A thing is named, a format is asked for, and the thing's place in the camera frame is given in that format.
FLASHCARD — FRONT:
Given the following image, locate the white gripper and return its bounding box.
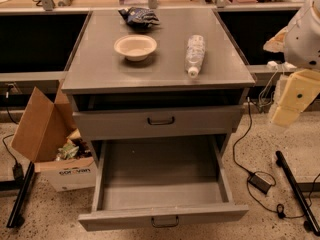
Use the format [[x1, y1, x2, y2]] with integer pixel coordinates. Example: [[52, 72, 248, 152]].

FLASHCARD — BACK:
[[270, 0, 320, 128]]

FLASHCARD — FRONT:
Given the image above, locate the clear plastic water bottle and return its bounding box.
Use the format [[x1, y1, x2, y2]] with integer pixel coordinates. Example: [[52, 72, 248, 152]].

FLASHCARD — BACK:
[[185, 35, 206, 78]]

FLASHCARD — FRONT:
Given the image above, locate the upper grey drawer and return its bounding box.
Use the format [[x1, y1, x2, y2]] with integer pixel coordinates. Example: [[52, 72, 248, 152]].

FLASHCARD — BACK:
[[73, 106, 242, 140]]

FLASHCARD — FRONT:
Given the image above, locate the grey drawer cabinet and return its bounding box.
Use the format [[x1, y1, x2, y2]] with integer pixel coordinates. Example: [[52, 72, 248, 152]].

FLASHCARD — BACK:
[[61, 7, 257, 172]]

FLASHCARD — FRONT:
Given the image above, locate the open middle grey drawer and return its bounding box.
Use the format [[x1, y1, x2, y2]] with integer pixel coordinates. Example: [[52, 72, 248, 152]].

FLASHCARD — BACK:
[[78, 136, 248, 231]]

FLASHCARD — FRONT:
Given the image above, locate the white power strip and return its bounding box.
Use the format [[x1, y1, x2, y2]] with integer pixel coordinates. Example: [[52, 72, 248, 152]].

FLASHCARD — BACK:
[[283, 62, 296, 70]]

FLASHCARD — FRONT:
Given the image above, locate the white charger plug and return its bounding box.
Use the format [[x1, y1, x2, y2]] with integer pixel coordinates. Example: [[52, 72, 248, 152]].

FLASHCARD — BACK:
[[267, 61, 278, 68]]

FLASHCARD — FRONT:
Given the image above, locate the black power adapter right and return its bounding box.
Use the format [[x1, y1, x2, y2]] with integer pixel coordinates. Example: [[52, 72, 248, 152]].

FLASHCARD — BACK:
[[248, 174, 271, 194]]

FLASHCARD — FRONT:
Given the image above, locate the black power adapter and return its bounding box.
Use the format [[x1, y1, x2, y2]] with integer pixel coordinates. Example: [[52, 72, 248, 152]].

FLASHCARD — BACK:
[[13, 163, 24, 181], [248, 174, 271, 194]]

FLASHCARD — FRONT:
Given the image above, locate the black table leg right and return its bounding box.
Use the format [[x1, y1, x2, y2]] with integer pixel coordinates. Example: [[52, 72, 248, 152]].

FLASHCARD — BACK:
[[275, 151, 320, 237]]

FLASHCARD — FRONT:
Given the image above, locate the black table leg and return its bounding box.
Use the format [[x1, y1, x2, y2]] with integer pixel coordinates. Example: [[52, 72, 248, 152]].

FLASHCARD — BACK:
[[275, 151, 320, 237], [6, 162, 35, 228]]

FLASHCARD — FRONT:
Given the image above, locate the blue chip bag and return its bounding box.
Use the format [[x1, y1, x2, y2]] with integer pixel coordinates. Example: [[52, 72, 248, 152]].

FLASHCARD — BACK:
[[119, 7, 160, 28]]

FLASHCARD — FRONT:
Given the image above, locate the green snack wrapper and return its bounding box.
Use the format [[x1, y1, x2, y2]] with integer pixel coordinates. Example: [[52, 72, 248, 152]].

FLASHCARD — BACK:
[[56, 142, 79, 161]]

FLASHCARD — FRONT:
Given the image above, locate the open cardboard box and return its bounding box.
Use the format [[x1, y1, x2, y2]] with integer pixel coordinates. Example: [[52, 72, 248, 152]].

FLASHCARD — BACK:
[[11, 84, 96, 192]]

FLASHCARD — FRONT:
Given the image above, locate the black power adapter left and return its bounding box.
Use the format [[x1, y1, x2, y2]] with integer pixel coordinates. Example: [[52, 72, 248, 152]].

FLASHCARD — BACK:
[[13, 163, 24, 181]]

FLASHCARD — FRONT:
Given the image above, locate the black table leg left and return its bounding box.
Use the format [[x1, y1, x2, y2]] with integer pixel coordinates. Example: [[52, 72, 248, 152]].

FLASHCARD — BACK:
[[6, 162, 35, 228]]

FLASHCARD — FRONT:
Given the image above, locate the black power cable right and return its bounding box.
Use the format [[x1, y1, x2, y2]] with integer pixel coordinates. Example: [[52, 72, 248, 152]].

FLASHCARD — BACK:
[[232, 97, 311, 220]]

